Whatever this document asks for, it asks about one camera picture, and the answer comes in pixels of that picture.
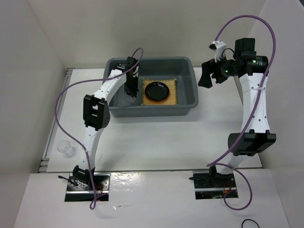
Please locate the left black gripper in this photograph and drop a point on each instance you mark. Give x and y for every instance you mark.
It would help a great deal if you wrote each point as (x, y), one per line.
(132, 91)

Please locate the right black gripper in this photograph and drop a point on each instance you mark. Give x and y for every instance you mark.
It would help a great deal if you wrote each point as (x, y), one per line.
(208, 67)

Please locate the clear glass cup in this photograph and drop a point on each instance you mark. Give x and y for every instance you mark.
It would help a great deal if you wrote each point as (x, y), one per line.
(65, 148)
(131, 100)

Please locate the orange plastic plate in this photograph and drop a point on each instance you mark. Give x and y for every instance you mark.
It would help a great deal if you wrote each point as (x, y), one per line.
(156, 101)

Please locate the black round plate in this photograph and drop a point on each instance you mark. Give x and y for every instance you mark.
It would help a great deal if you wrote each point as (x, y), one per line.
(157, 91)

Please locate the square bamboo mat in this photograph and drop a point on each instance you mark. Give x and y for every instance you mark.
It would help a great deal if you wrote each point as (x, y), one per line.
(159, 92)

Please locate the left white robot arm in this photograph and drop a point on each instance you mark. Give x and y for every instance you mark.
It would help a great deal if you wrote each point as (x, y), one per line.
(96, 114)

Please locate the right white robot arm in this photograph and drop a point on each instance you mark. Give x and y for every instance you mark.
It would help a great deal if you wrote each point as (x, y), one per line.
(255, 135)

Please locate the grey plastic bin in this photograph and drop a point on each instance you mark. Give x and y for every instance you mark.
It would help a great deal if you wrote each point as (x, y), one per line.
(156, 69)

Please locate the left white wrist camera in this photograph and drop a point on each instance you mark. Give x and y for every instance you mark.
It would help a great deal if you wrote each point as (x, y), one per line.
(136, 72)

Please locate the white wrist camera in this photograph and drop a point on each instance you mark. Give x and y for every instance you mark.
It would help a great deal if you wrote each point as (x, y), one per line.
(136, 72)
(219, 47)

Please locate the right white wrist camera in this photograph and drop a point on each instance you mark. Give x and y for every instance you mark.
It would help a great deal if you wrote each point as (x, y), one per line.
(219, 47)

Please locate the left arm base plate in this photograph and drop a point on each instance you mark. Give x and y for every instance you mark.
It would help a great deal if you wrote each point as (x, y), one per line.
(78, 192)

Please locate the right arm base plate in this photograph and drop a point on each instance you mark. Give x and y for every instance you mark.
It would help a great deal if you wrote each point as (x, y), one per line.
(209, 187)

